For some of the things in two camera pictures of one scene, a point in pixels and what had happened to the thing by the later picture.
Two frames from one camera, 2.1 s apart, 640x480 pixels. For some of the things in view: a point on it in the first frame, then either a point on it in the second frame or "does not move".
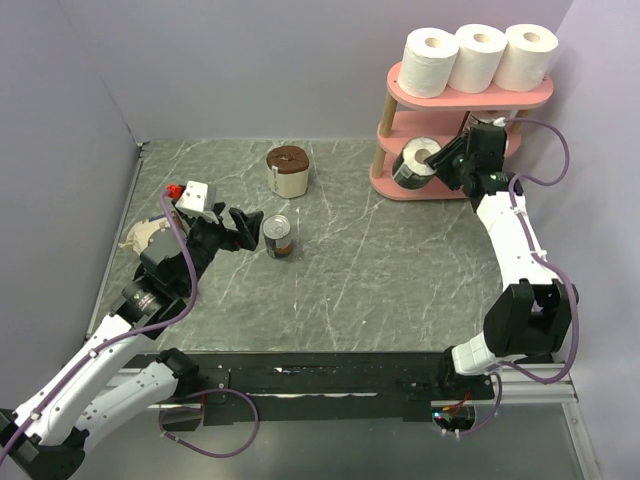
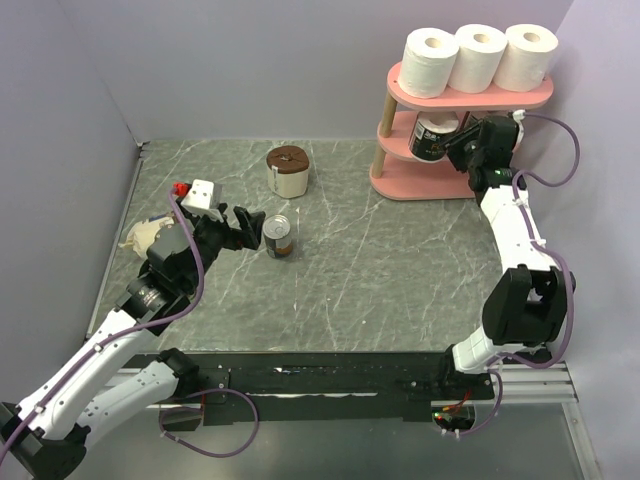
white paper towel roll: (481, 48) does not move
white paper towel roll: (428, 64) does not move
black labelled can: (410, 169) to (429, 131)
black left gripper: (247, 226) does not move
